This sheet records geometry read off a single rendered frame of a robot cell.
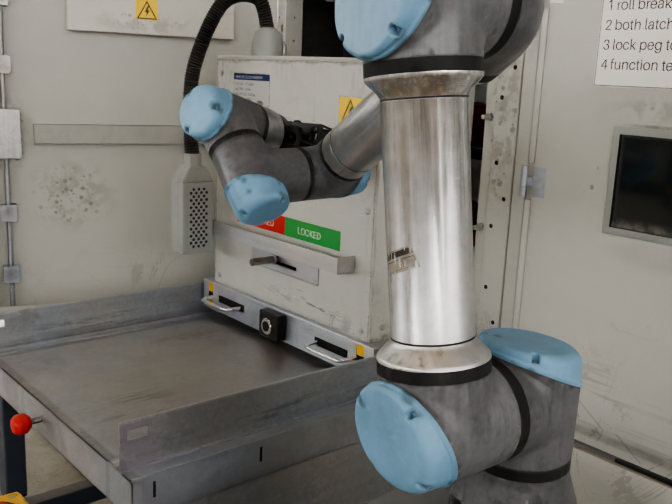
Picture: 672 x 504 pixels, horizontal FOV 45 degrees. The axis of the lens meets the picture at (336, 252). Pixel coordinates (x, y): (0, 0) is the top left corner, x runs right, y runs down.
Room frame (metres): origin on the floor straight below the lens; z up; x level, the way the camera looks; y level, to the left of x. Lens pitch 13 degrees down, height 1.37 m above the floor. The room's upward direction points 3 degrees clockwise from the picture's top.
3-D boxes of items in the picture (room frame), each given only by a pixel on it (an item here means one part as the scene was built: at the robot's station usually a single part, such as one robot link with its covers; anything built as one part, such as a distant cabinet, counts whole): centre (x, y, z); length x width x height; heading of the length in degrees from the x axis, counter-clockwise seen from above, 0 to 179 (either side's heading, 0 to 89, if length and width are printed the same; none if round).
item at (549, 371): (0.85, -0.21, 1.03); 0.13 x 0.12 x 0.14; 127
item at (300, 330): (1.49, 0.09, 0.90); 0.54 x 0.05 x 0.06; 41
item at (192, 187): (1.59, 0.29, 1.09); 0.08 x 0.05 x 0.17; 131
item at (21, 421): (1.15, 0.47, 0.82); 0.04 x 0.03 x 0.03; 131
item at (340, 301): (1.47, 0.10, 1.15); 0.48 x 0.01 x 0.48; 41
